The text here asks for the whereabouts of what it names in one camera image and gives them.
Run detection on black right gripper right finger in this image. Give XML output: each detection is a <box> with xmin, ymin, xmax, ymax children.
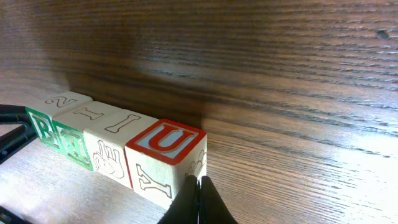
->
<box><xmin>198</xmin><ymin>176</ymin><xmax>238</xmax><ymax>224</ymax></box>

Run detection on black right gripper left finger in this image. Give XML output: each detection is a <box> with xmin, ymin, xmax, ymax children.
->
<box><xmin>158</xmin><ymin>175</ymin><xmax>199</xmax><ymax>224</ymax></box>

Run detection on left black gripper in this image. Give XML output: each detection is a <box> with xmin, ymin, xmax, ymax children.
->
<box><xmin>0</xmin><ymin>105</ymin><xmax>37</xmax><ymax>224</ymax></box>

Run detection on wooden block green letter B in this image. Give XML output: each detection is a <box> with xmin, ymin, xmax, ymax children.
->
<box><xmin>25</xmin><ymin>91</ymin><xmax>93</xmax><ymax>152</ymax></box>

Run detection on wooden block blue side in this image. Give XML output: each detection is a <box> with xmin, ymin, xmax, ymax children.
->
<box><xmin>125</xmin><ymin>119</ymin><xmax>208</xmax><ymax>209</ymax></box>

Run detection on wooden block green letter R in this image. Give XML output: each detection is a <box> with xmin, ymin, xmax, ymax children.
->
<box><xmin>52</xmin><ymin>100</ymin><xmax>124</xmax><ymax>172</ymax></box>

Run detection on plain wooden block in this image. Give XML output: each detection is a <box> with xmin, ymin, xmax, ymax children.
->
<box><xmin>83</xmin><ymin>110</ymin><xmax>158</xmax><ymax>188</ymax></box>

